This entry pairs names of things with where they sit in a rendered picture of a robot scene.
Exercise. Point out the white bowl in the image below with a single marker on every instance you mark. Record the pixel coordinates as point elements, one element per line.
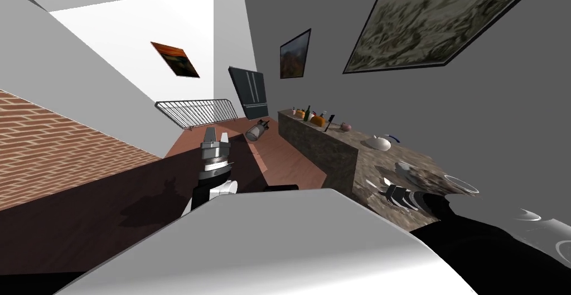
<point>461,185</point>

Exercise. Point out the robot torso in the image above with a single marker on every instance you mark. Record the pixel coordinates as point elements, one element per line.
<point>276,246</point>

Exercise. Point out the pink pot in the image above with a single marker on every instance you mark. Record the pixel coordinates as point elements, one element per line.
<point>345,127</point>

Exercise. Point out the white teapot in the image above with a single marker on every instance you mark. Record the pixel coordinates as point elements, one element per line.
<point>378,143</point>

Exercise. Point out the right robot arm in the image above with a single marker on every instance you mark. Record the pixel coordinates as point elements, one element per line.
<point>482,250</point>

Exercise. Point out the grey metal canister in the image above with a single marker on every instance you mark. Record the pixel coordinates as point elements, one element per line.
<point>256,131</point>

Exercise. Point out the dark brown table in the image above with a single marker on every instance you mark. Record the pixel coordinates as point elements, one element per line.
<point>89,223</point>

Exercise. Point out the large beige framed picture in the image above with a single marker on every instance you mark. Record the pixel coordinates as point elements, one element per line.
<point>437,18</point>

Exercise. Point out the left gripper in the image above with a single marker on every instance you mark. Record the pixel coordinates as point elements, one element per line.
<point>215,151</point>

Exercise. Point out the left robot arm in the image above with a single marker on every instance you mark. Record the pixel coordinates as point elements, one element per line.
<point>208,190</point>

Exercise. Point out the black knife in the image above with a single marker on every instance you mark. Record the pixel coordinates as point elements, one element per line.
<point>329,123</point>

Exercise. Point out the dark landscape picture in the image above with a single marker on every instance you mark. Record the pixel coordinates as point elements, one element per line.
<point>295,55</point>

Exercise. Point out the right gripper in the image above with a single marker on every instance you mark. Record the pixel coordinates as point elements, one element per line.
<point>389,193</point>

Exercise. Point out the orange pumpkin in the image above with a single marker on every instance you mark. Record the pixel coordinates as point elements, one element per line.
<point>318,120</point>

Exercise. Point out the green bottle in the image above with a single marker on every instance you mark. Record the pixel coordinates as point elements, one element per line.
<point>307,114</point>

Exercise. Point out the orange picture on wall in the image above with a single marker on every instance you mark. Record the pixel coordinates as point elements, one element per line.
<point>175,59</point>

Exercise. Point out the black refrigerator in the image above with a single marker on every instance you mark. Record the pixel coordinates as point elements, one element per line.
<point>250,92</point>

